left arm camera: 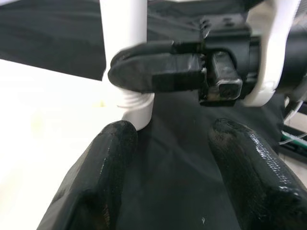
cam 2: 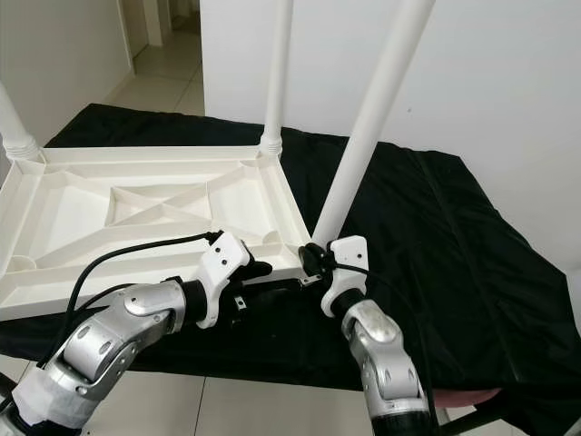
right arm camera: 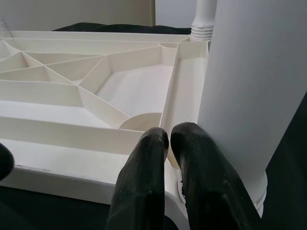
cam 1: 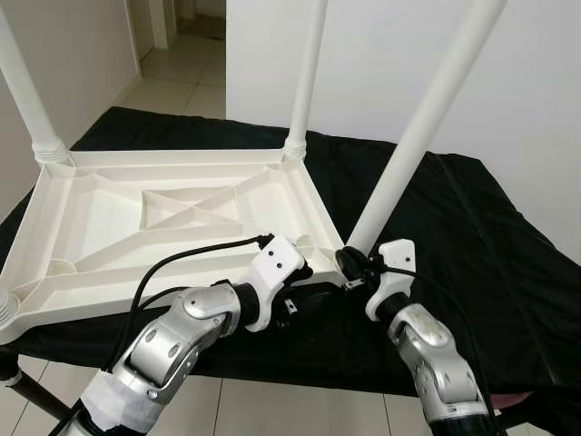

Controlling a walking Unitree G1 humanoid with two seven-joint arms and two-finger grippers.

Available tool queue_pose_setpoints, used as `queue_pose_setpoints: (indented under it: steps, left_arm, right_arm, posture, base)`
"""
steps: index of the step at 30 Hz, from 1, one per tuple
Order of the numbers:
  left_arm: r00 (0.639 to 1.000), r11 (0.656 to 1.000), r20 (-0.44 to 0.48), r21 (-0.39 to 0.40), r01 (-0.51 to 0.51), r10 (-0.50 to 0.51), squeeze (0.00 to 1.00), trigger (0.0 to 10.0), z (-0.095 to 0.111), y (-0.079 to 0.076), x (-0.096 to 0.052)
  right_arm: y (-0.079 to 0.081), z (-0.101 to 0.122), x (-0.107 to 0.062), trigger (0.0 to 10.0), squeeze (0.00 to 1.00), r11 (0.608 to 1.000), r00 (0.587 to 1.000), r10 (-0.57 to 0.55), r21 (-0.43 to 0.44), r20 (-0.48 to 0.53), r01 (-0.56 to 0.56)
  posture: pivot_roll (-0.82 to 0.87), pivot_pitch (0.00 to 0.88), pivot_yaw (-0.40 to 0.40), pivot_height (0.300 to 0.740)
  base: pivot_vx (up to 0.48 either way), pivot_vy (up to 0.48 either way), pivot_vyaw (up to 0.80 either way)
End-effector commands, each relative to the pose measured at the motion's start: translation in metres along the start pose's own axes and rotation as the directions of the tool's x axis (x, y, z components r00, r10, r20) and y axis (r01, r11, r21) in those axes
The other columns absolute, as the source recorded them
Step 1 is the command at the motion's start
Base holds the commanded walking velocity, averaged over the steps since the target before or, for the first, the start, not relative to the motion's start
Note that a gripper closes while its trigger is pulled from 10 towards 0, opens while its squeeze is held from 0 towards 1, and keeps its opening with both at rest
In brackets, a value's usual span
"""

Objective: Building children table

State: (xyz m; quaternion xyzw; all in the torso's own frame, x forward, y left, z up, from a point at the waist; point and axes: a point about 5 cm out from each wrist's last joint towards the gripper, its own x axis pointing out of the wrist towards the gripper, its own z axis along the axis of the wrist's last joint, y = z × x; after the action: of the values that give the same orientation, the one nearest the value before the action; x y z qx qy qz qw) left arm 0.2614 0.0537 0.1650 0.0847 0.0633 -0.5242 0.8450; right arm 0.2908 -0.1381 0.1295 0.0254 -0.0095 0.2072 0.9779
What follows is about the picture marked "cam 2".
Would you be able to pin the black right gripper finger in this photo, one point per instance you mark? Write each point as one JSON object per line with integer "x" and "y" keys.
{"x": 309, "y": 260}

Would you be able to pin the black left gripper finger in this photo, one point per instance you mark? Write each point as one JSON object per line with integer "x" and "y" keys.
{"x": 274, "y": 292}
{"x": 257, "y": 269}

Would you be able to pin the white plastic table top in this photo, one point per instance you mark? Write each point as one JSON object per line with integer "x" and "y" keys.
{"x": 73, "y": 218}

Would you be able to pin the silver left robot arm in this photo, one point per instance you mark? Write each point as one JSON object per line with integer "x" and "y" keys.
{"x": 109, "y": 341}

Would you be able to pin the black table cloth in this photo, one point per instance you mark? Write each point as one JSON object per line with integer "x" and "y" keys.
{"x": 490, "y": 272}

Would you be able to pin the pink cloth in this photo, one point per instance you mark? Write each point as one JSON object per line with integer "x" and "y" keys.
{"x": 472, "y": 397}

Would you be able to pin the black metal table leg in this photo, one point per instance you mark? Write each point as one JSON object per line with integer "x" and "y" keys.
{"x": 481, "y": 418}

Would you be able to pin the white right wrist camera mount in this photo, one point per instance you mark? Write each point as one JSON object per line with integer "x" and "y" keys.
{"x": 349, "y": 254}

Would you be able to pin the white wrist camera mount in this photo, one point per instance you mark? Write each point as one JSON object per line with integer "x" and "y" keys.
{"x": 349, "y": 254}
{"x": 222, "y": 254}

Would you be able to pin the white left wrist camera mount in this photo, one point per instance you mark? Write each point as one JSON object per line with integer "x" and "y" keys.
{"x": 222, "y": 254}

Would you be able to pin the white door frame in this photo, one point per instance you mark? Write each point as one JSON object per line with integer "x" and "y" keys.
{"x": 150, "y": 18}

